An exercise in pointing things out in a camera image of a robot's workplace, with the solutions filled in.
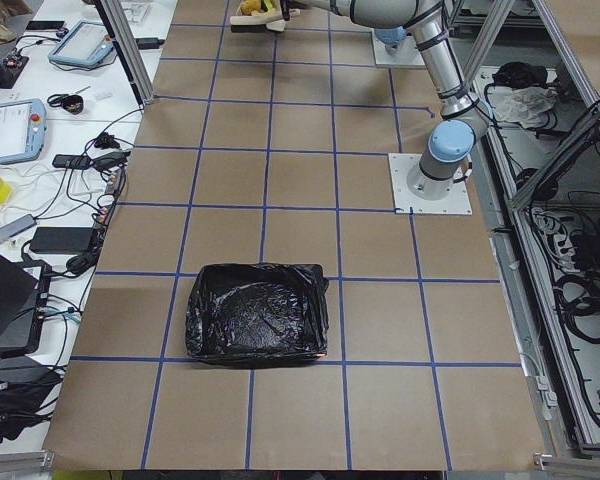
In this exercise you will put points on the white hand brush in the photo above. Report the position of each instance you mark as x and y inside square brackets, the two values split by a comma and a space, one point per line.
[255, 24]

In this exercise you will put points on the beige plastic dustpan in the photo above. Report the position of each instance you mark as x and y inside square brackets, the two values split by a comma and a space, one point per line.
[282, 9]

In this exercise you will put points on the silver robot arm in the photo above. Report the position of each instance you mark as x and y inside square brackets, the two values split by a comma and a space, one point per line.
[464, 116]

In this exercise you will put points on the black lined trash bin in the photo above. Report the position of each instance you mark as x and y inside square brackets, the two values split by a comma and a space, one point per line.
[258, 315]

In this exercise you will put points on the black power adapter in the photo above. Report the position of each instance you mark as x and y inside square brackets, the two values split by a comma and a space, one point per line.
[61, 240]

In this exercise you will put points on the orange peel piece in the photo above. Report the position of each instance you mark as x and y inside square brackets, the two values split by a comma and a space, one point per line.
[249, 7]

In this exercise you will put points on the white crumpled cloth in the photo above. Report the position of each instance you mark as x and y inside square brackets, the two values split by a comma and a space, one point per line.
[528, 107]

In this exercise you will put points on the far blue teach pendant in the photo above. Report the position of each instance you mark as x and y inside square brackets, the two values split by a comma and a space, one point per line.
[85, 46]

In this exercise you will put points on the blue teach pendant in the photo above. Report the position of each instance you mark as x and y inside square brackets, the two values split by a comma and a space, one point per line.
[22, 130]
[85, 46]

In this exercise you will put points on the black laptop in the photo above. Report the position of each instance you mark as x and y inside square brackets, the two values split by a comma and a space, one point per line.
[24, 288]

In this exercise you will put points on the grey usb hub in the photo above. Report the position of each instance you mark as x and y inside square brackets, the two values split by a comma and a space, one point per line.
[16, 227]

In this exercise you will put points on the near blue teach pendant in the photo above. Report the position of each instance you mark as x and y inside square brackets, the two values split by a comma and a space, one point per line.
[22, 130]

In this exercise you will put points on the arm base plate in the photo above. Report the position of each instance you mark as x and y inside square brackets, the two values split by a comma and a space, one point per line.
[415, 193]
[396, 48]

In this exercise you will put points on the aluminium frame post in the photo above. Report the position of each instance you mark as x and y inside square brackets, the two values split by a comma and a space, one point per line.
[114, 19]

